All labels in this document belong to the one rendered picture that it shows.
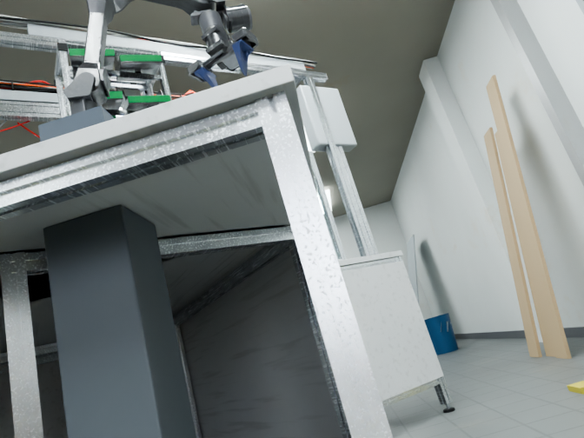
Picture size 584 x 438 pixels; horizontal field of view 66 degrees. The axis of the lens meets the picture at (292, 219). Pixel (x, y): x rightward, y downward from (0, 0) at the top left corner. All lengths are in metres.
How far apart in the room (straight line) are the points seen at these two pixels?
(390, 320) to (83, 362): 1.76
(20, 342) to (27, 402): 0.11
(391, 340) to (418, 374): 0.22
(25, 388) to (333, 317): 0.67
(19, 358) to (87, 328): 0.20
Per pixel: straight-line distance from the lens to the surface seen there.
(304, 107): 2.78
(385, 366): 2.32
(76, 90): 1.12
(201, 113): 0.67
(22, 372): 1.05
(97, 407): 0.88
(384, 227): 9.68
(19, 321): 1.06
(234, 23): 1.24
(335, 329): 0.56
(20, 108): 2.80
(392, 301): 2.44
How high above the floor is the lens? 0.48
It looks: 16 degrees up
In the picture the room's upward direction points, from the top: 16 degrees counter-clockwise
